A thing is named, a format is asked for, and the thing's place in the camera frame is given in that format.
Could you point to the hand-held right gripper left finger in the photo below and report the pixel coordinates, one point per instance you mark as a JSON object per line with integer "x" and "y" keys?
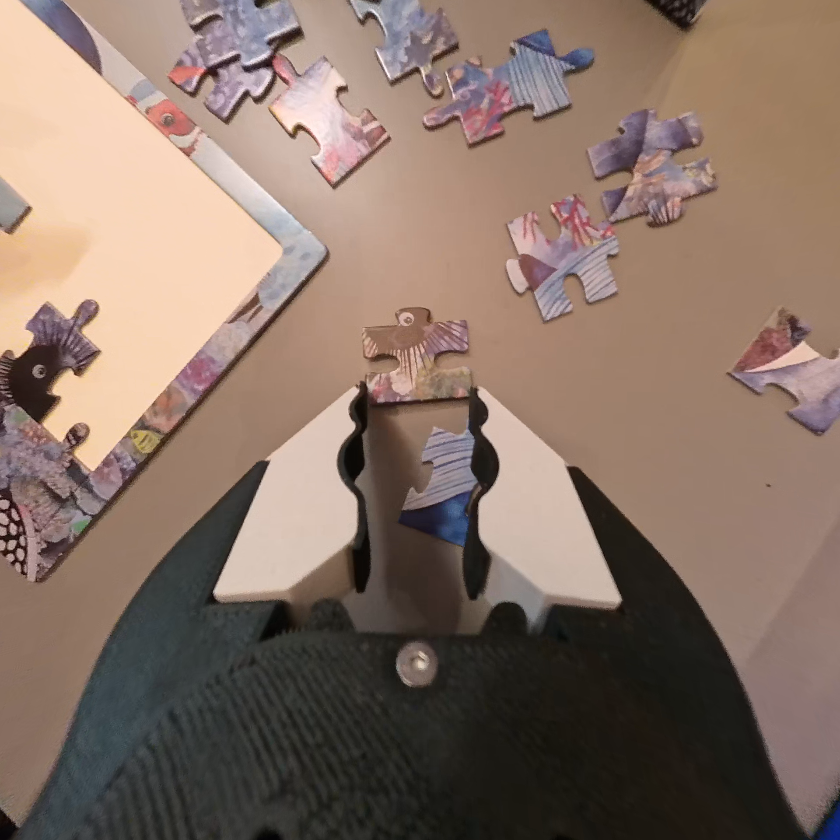
{"x": 289, "y": 525}

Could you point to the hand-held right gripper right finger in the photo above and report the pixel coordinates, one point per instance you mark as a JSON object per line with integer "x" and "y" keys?
{"x": 544, "y": 525}

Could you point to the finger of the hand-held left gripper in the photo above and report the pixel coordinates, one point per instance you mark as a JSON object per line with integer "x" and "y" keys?
{"x": 13, "y": 210}

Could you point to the ocean jigsaw puzzle tray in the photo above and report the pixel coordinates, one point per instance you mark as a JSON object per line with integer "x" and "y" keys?
{"x": 131, "y": 197}

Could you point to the black sea urchin puzzle piece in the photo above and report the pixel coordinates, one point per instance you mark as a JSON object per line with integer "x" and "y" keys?
{"x": 39, "y": 374}

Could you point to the sea urchin coral puzzle piece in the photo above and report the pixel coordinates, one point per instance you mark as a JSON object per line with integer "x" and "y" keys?
{"x": 413, "y": 341}

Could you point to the assembled coral reef puzzle pieces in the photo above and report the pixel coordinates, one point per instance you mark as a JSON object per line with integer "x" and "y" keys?
{"x": 39, "y": 459}

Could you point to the scattered loose puzzle pieces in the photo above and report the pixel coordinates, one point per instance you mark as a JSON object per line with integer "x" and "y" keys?
{"x": 558, "y": 262}

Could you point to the blue plastic bin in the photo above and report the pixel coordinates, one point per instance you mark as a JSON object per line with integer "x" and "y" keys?
{"x": 830, "y": 833}

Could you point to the illustrated puzzle box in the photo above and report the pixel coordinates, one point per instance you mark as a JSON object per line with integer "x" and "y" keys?
{"x": 676, "y": 10}

